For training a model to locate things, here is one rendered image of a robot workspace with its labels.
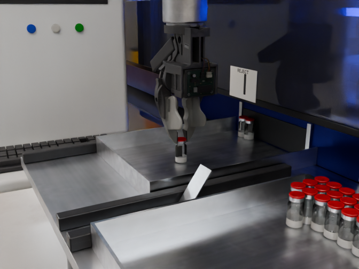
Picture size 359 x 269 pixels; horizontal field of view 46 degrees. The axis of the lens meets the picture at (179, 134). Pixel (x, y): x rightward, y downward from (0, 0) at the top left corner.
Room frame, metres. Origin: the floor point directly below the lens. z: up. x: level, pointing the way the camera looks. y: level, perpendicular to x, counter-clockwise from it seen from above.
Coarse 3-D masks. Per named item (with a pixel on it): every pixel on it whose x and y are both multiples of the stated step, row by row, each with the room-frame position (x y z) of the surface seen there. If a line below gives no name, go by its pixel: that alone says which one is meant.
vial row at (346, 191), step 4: (320, 176) 0.57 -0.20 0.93; (316, 180) 0.56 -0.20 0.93; (320, 180) 0.56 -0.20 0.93; (324, 180) 0.56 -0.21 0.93; (328, 180) 0.56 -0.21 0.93; (320, 184) 0.55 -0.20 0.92; (324, 184) 0.55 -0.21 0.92; (328, 184) 0.54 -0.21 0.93; (332, 184) 0.54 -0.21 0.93; (336, 184) 0.54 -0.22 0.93; (340, 184) 0.54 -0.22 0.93; (332, 188) 0.53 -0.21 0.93; (336, 188) 0.53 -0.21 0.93; (340, 188) 0.53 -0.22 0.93; (344, 188) 0.53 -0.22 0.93; (348, 188) 0.53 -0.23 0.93; (344, 192) 0.52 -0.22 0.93; (348, 192) 0.52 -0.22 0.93; (352, 192) 0.52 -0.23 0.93; (344, 196) 0.52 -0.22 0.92; (348, 196) 0.51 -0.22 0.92; (352, 196) 0.51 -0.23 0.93; (356, 196) 0.50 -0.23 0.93; (356, 200) 0.50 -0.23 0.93
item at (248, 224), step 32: (224, 192) 0.54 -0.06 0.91; (256, 192) 0.57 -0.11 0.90; (288, 192) 0.60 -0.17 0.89; (96, 224) 0.46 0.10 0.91; (128, 224) 0.48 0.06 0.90; (160, 224) 0.50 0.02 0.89; (192, 224) 0.51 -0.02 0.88; (224, 224) 0.51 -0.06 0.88; (256, 224) 0.51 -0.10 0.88; (128, 256) 0.44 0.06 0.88; (160, 256) 0.44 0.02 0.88; (192, 256) 0.44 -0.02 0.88; (224, 256) 0.44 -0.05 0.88; (256, 256) 0.44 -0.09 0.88; (288, 256) 0.44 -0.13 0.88; (320, 256) 0.44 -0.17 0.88; (352, 256) 0.44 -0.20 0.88
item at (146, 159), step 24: (216, 120) 0.94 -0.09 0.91; (96, 144) 0.81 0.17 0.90; (120, 144) 0.83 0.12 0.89; (144, 144) 0.86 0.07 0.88; (168, 144) 0.86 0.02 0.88; (192, 144) 0.86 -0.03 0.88; (216, 144) 0.86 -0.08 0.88; (240, 144) 0.86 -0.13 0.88; (264, 144) 0.86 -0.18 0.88; (120, 168) 0.69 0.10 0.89; (144, 168) 0.72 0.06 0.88; (168, 168) 0.72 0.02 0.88; (192, 168) 0.72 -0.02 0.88; (216, 168) 0.64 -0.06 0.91; (240, 168) 0.66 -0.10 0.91; (144, 192) 0.60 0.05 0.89
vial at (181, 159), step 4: (176, 144) 0.75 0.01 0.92; (180, 144) 0.75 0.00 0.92; (184, 144) 0.75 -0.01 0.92; (176, 148) 0.75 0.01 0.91; (180, 148) 0.74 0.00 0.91; (184, 148) 0.75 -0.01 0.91; (176, 152) 0.75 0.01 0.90; (180, 152) 0.74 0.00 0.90; (184, 152) 0.75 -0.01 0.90; (176, 156) 0.75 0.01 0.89; (180, 156) 0.74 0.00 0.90; (184, 156) 0.75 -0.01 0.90; (176, 160) 0.75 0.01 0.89; (180, 160) 0.74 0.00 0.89; (184, 160) 0.75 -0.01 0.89
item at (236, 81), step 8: (232, 72) 0.85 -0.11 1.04; (240, 72) 0.82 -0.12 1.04; (248, 72) 0.80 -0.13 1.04; (256, 72) 0.78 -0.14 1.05; (232, 80) 0.85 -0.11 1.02; (240, 80) 0.82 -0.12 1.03; (248, 80) 0.80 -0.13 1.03; (256, 80) 0.78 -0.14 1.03; (232, 88) 0.85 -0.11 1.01; (240, 88) 0.82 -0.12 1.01; (248, 88) 0.80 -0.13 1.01; (240, 96) 0.82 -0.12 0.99; (248, 96) 0.80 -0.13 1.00
